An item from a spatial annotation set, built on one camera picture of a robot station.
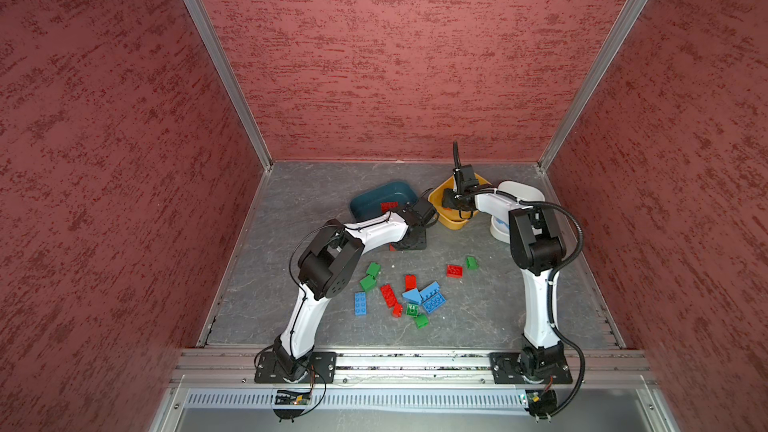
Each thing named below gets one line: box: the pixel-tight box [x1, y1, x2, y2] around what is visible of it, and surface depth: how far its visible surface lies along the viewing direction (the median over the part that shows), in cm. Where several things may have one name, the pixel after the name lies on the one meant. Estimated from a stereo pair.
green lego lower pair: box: [359, 274, 377, 292], surface depth 89 cm
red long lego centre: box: [380, 284, 399, 308], surface depth 87 cm
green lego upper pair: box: [366, 262, 381, 278], surface depth 91 cm
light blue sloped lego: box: [402, 288, 423, 305], surface depth 86 cm
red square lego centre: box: [404, 274, 417, 292], surface depth 88 cm
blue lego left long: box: [354, 291, 367, 316], surface depth 85 cm
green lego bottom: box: [414, 314, 429, 329], surface depth 82 cm
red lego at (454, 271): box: [446, 264, 464, 278], surface depth 91 cm
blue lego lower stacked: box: [422, 292, 447, 314], surface depth 87 cm
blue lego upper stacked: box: [419, 281, 441, 301], surface depth 87 cm
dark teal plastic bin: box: [350, 181, 419, 220], surface depth 109 cm
